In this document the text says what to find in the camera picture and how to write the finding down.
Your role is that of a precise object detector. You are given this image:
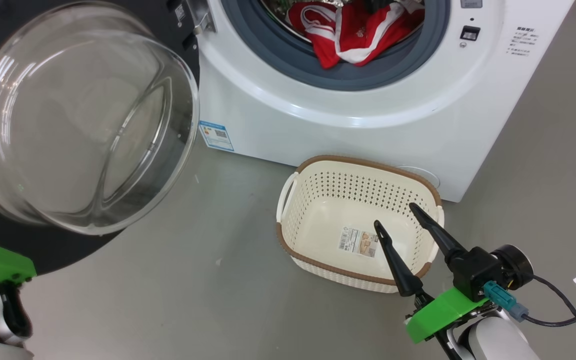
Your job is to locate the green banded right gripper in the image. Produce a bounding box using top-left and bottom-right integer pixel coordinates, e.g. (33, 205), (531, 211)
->
(373, 202), (501, 346)

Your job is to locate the cream perforated laundry basket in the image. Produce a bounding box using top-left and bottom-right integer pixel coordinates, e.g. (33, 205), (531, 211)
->
(275, 155), (445, 294)

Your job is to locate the printed product label sticker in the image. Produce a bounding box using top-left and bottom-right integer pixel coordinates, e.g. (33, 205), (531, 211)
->
(337, 226), (380, 258)

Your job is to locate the blue energy label sticker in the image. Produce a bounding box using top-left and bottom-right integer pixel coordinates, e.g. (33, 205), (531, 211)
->
(199, 120), (235, 152)

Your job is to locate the white front-load washing machine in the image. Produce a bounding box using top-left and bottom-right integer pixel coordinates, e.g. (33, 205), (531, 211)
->
(195, 0), (576, 203)

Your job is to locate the teal right cable connector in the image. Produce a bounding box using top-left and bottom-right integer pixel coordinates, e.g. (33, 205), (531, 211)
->
(483, 281), (530, 322)

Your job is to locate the round glass washing machine door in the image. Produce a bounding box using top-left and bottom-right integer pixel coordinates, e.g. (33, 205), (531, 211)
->
(0, 0), (201, 276)

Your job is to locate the red and white garment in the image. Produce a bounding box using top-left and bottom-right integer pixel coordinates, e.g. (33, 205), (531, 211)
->
(287, 0), (426, 70)

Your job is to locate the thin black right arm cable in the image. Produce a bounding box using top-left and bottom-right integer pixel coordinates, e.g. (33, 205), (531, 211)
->
(520, 274), (576, 360)

